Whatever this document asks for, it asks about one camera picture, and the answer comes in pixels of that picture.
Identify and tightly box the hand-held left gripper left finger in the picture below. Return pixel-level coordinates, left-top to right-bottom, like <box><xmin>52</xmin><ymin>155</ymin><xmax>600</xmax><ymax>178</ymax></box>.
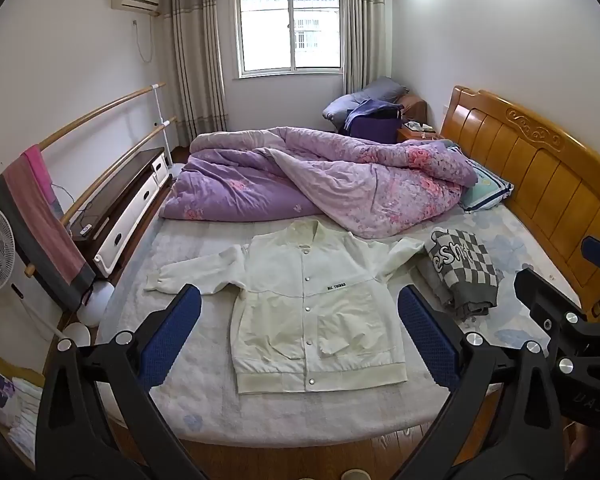
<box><xmin>35</xmin><ymin>284</ymin><xmax>203</xmax><ymax>480</ymax></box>

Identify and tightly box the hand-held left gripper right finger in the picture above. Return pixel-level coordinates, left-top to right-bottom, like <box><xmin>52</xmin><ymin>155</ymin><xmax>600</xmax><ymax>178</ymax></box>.
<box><xmin>397</xmin><ymin>285</ymin><xmax>566</xmax><ymax>480</ymax></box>

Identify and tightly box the white snap-button jacket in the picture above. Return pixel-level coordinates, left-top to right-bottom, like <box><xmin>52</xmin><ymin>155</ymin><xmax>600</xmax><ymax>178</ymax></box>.
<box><xmin>144</xmin><ymin>221</ymin><xmax>427</xmax><ymax>395</ymax></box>

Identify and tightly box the grey checkered sweater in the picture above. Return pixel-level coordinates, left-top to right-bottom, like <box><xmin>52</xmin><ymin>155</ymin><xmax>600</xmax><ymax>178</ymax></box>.
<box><xmin>417</xmin><ymin>226</ymin><xmax>501</xmax><ymax>320</ymax></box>

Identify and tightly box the white round fan base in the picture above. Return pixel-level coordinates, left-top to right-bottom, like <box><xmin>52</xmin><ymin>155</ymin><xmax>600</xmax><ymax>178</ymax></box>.
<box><xmin>75</xmin><ymin>280</ymin><xmax>115</xmax><ymax>326</ymax></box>

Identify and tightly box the white round disc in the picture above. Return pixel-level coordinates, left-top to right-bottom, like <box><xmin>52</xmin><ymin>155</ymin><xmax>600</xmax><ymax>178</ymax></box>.
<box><xmin>55</xmin><ymin>322</ymin><xmax>93</xmax><ymax>351</ymax></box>

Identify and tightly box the wooden bed headboard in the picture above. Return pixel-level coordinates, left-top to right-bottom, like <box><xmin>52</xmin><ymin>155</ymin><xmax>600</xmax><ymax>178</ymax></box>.
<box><xmin>440</xmin><ymin>85</ymin><xmax>600</xmax><ymax>323</ymax></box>

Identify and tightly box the teal striped pillow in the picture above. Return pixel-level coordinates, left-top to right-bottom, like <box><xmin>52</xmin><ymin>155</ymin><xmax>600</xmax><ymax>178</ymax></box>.
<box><xmin>460</xmin><ymin>157</ymin><xmax>515</xmax><ymax>215</ymax></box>

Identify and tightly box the white tube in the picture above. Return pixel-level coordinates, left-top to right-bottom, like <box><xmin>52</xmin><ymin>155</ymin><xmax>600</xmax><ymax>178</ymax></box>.
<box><xmin>15</xmin><ymin>295</ymin><xmax>66</xmax><ymax>337</ymax></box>

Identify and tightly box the dark and white cabinet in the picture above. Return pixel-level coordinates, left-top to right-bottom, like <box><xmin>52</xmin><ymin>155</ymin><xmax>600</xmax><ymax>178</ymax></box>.
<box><xmin>70</xmin><ymin>147</ymin><xmax>171</xmax><ymax>278</ymax></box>

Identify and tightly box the grey pink striped towel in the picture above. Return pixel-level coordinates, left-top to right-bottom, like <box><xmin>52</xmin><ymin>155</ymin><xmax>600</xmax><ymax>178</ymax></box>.
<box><xmin>0</xmin><ymin>160</ymin><xmax>97</xmax><ymax>311</ymax></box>

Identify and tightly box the purple floral quilt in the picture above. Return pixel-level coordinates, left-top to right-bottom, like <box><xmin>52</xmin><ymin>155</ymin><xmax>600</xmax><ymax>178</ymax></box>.
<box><xmin>159</xmin><ymin>126</ymin><xmax>477</xmax><ymax>240</ymax></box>

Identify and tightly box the folded floral cloth stack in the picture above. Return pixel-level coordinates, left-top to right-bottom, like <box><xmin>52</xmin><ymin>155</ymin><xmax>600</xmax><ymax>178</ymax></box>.
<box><xmin>0</xmin><ymin>365</ymin><xmax>46</xmax><ymax>461</ymax></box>

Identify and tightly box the wooden nightstand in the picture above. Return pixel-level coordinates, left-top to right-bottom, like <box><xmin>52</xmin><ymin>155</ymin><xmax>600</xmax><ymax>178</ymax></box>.
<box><xmin>396</xmin><ymin>121</ymin><xmax>438</xmax><ymax>143</ymax></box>

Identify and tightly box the bright pink towel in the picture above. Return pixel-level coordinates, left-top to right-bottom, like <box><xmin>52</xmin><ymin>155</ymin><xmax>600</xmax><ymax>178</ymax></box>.
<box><xmin>22</xmin><ymin>144</ymin><xmax>66</xmax><ymax>218</ymax></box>

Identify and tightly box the purple storage bag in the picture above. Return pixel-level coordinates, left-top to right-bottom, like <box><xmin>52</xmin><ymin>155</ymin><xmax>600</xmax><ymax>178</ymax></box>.
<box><xmin>350</xmin><ymin>115</ymin><xmax>401</xmax><ymax>143</ymax></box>

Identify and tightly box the brown armchair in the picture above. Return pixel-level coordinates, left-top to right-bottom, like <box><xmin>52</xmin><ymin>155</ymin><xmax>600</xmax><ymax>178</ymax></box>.
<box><xmin>400</xmin><ymin>92</ymin><xmax>428</xmax><ymax>121</ymax></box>

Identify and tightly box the dark blue cloth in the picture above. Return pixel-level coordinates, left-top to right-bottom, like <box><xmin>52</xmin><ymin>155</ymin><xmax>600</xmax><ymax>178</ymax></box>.
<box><xmin>345</xmin><ymin>100</ymin><xmax>405</xmax><ymax>131</ymax></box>

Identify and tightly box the pale blue pillow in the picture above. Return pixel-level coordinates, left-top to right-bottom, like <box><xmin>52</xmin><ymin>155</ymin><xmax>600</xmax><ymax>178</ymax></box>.
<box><xmin>322</xmin><ymin>94</ymin><xmax>368</xmax><ymax>122</ymax></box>

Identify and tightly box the grey pillow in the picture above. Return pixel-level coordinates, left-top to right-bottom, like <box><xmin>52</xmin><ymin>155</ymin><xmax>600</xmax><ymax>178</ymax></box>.
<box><xmin>352</xmin><ymin>77</ymin><xmax>410</xmax><ymax>107</ymax></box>

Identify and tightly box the beige striped curtain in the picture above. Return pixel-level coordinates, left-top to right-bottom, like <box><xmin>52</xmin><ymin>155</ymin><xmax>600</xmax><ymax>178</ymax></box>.
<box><xmin>341</xmin><ymin>0</ymin><xmax>387</xmax><ymax>95</ymax></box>
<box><xmin>161</xmin><ymin>0</ymin><xmax>229</xmax><ymax>147</ymax></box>

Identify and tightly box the white framed window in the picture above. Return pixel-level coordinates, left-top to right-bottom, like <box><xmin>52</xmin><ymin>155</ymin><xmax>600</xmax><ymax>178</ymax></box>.
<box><xmin>235</xmin><ymin>0</ymin><xmax>343</xmax><ymax>78</ymax></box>

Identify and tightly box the wooden barre rail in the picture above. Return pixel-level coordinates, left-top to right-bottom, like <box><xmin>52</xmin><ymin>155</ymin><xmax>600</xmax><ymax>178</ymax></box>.
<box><xmin>25</xmin><ymin>117</ymin><xmax>177</xmax><ymax>277</ymax></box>
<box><xmin>0</xmin><ymin>82</ymin><xmax>166</xmax><ymax>201</ymax></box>

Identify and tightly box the white barre post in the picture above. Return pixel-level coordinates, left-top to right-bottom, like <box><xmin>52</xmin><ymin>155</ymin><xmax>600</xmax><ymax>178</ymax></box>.
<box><xmin>152</xmin><ymin>85</ymin><xmax>173</xmax><ymax>181</ymax></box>

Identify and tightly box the white air conditioner cable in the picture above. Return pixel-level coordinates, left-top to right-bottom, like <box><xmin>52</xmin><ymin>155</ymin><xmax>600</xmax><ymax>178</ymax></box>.
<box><xmin>132</xmin><ymin>14</ymin><xmax>157</xmax><ymax>63</ymax></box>

